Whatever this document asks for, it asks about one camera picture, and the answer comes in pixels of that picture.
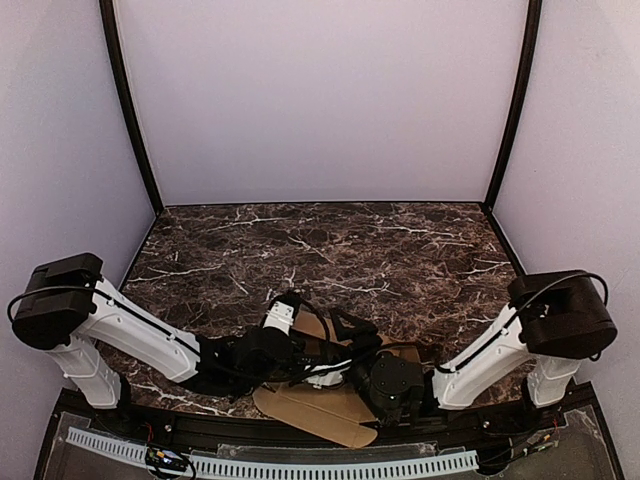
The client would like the brown cardboard box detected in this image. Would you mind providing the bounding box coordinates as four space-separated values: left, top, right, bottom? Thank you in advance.
252 323 425 448

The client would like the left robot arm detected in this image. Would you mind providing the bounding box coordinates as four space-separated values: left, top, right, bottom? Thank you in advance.
6 253 329 410

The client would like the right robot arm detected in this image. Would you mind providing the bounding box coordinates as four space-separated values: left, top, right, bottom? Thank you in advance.
345 270 618 425

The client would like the small circuit board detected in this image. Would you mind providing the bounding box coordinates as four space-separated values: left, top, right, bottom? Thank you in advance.
144 446 188 472

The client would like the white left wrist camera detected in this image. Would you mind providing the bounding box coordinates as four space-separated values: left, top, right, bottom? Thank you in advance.
262 293 302 335

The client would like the white slotted cable duct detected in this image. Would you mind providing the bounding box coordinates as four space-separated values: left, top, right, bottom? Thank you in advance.
65 427 479 479

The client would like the black front rail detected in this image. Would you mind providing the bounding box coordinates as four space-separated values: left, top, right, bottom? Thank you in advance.
92 401 566 451

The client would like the right black frame post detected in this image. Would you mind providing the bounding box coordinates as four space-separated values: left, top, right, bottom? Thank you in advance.
482 0 543 216

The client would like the black frame post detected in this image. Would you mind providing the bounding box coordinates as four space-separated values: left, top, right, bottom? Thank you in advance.
482 0 543 216
98 0 164 216

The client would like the left black frame post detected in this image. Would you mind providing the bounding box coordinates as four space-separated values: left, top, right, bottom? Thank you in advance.
98 0 164 216

